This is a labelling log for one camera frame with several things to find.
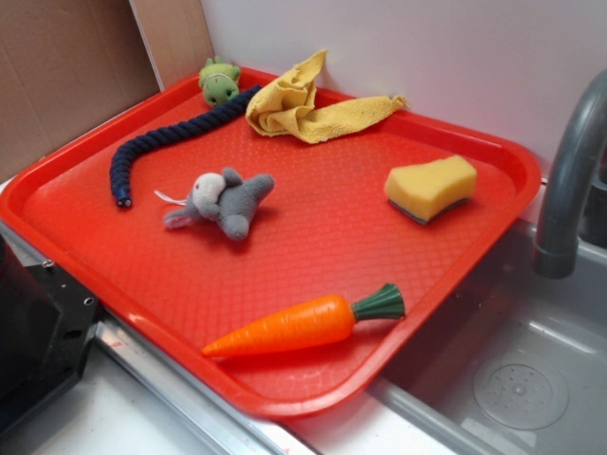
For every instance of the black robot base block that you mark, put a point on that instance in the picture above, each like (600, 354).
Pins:
(47, 322)

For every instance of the red plastic tray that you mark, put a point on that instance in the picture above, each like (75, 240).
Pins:
(327, 228)

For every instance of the gray plush mouse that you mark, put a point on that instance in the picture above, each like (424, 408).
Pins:
(225, 198)

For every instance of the orange plastic toy carrot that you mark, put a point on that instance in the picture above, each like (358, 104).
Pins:
(314, 323)

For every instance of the yellow sponge with gray pad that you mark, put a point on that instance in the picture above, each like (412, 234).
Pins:
(424, 191)

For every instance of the yellow cloth rag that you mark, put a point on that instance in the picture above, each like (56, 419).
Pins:
(287, 107)

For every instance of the green plush turtle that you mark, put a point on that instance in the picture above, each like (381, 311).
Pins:
(219, 81)

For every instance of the gray plastic sink basin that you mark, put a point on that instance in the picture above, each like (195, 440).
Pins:
(510, 363)

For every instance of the gray plastic faucet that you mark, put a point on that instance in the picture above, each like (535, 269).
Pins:
(574, 203)

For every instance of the brown cardboard panel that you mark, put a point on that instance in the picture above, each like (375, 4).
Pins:
(66, 68)

